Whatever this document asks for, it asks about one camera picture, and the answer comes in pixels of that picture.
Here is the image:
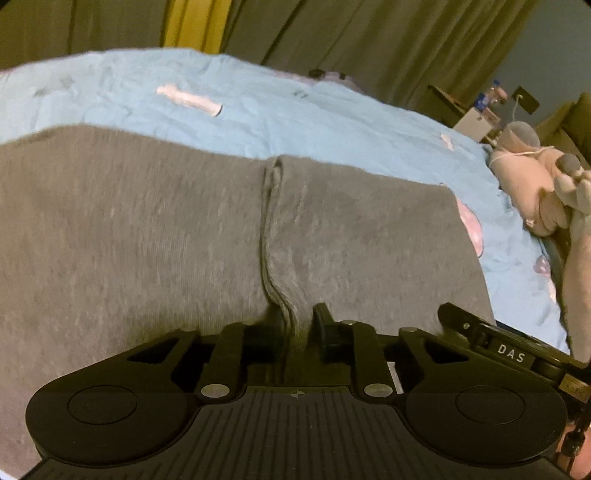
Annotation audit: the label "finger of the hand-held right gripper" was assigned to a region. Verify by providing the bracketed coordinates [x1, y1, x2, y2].
[437, 302, 485, 344]

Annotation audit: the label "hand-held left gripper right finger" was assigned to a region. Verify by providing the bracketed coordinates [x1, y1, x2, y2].
[313, 302, 502, 400]

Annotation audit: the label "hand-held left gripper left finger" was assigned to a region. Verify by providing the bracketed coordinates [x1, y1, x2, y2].
[65, 318, 284, 400]

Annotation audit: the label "grey sweat pants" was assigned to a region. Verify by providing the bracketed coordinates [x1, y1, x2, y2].
[0, 124, 498, 468]

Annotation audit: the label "person's right forearm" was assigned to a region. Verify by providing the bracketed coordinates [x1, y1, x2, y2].
[556, 415, 591, 480]

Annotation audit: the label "pink plush toy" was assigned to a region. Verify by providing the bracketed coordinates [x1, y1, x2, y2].
[488, 121, 591, 363]

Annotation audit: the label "white box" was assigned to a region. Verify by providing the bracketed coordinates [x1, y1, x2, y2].
[454, 108, 491, 142]

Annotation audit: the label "light blue printed bed sheet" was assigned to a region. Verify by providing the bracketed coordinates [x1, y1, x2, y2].
[0, 46, 571, 357]

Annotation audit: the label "dark wooden nightstand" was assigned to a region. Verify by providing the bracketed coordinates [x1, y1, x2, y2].
[427, 84, 505, 145]

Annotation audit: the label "olive upholstered chair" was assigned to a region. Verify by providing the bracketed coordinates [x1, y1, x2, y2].
[536, 92, 591, 160]

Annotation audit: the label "olive green curtain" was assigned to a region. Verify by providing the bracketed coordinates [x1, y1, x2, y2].
[0, 0, 172, 71]
[222, 0, 539, 118]

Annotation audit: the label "yellow curtain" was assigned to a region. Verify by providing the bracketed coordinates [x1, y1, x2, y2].
[163, 0, 234, 52]

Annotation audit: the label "black wall socket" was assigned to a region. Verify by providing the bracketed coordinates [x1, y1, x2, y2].
[512, 86, 541, 115]

